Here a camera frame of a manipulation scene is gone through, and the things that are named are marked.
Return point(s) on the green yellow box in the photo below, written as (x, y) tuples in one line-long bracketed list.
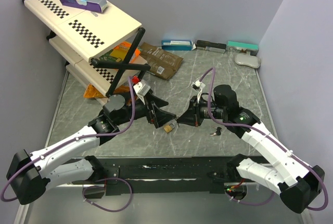
[(113, 55)]

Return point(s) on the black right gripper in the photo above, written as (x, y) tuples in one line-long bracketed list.
[(192, 116)]

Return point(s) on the blue white box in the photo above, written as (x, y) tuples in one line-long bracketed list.
[(177, 45)]

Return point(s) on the brown coffee bag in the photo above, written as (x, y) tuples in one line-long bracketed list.
[(163, 64)]

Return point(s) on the black long box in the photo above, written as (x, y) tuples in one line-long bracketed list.
[(211, 46)]

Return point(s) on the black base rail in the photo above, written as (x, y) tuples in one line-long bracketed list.
[(169, 174)]

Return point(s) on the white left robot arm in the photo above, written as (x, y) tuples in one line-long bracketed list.
[(30, 175)]

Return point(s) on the orange packet lower shelf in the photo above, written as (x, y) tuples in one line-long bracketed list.
[(92, 92)]

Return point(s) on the cream folding shelf rack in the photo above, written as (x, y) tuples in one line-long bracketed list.
[(82, 37)]

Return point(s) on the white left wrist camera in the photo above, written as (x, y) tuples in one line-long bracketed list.
[(141, 88)]

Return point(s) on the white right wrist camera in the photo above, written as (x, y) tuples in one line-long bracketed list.
[(198, 85)]

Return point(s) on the teal white box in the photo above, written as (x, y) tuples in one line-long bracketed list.
[(239, 47)]

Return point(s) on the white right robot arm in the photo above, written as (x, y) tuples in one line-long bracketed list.
[(296, 182)]

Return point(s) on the grey silver pouch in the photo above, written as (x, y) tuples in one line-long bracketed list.
[(247, 60)]

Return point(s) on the small brass padlock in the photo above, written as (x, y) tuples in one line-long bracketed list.
[(169, 127)]

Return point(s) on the purple silver carton box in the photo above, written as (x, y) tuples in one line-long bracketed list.
[(91, 5)]

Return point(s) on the black headed keys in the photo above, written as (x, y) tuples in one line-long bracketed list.
[(217, 131)]

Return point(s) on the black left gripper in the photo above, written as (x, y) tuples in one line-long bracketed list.
[(159, 116)]

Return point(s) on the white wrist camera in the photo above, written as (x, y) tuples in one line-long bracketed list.
[(198, 85), (141, 88)]

